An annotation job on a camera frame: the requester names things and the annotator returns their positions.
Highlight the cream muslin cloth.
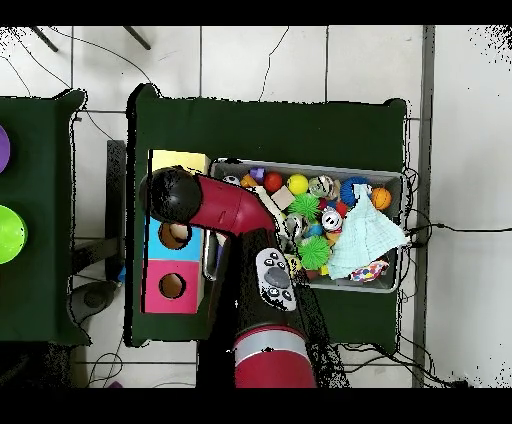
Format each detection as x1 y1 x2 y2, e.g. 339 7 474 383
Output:
254 185 288 230

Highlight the shallow mesh bin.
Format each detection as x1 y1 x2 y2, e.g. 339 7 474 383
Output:
202 157 409 294

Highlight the wooden box with three holes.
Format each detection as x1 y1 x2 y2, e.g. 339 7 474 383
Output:
140 149 212 316

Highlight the wooden cube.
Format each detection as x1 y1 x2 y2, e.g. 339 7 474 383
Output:
270 184 296 211

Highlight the red ball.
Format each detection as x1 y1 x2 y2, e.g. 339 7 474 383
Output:
262 171 284 194

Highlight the green spiky rubber ball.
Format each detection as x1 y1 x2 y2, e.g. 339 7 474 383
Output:
287 192 320 221
297 234 332 270

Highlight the yellow ball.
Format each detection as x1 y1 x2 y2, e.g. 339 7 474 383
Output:
286 173 310 196

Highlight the dark green table cloth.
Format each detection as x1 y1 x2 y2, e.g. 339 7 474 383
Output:
0 88 92 348
124 82 410 348

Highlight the mint muslin cloth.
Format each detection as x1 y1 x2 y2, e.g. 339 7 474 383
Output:
326 183 412 281

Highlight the orange basketball toy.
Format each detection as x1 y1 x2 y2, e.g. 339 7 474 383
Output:
370 187 393 211

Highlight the multicoloured patterned cloth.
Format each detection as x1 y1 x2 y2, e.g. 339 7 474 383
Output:
348 259 391 283

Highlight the black stand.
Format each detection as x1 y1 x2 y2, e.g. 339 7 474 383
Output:
104 138 128 282

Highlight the black tripod leg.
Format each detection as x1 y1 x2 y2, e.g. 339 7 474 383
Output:
29 25 60 54
122 25 152 52

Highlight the green bowl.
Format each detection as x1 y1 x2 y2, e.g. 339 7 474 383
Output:
0 204 29 266

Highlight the purple bowl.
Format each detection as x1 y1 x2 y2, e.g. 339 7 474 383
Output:
0 124 12 175

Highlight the black power cable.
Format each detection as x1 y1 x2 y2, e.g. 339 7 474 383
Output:
407 222 512 237

